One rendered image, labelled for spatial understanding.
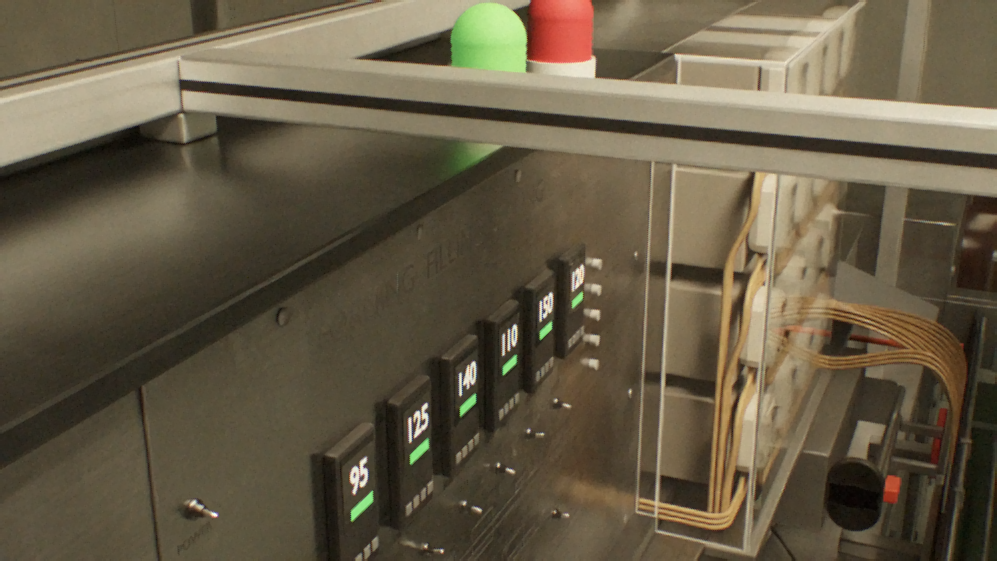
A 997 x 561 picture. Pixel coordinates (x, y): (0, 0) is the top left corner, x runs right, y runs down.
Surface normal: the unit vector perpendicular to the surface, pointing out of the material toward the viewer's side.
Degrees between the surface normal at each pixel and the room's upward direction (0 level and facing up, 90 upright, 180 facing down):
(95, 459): 90
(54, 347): 0
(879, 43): 90
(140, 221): 0
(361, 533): 90
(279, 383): 90
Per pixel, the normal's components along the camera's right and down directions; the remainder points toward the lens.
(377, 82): -0.40, 0.32
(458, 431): 0.91, 0.14
